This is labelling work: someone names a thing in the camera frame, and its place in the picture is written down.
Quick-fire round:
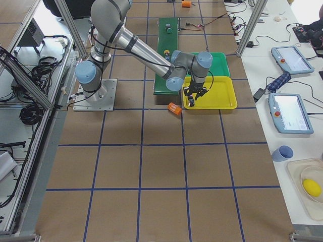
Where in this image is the teach pendant far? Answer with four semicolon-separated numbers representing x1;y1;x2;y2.
271;46;314;75

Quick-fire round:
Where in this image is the green conveyor belt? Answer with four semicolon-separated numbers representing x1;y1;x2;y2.
153;17;180;95

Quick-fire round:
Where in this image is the blue plaid folded umbrella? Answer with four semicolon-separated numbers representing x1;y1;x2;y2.
266;72;291;94

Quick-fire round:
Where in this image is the plain orange cylinder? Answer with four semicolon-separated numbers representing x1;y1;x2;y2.
182;1;192;8

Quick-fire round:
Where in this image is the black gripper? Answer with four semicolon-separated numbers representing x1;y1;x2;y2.
183;85;208;100

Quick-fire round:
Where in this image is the green plastic tray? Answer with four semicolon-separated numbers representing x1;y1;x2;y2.
186;52;231;77

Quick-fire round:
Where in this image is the yellow lemon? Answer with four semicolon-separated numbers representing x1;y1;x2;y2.
302;179;322;197

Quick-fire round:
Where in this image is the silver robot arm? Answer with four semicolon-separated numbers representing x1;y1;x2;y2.
90;1;213;99

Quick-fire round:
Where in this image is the blue plastic cup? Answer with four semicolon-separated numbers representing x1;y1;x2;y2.
272;145;294;162

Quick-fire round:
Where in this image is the beige tray with bowl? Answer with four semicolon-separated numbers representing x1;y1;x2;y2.
287;158;322;221

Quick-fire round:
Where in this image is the aluminium frame post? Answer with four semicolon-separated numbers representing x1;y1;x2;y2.
237;0;267;57

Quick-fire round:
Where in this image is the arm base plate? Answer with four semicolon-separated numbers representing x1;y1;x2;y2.
73;79;118;111

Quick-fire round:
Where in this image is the yellow plastic tray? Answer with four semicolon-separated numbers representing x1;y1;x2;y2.
182;76;238;110

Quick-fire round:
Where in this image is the teach pendant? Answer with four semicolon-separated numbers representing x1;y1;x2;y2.
268;93;314;135
271;46;314;75

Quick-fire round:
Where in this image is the teach pendant near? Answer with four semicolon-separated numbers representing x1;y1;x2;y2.
268;93;314;135

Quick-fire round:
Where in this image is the green push button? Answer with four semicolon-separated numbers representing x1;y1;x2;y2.
165;23;173;34

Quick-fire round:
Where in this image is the orange cylinder with 4680 print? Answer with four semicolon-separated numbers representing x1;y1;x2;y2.
167;102;182;115

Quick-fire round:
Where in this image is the black power adapter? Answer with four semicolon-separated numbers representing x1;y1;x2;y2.
253;88;265;103

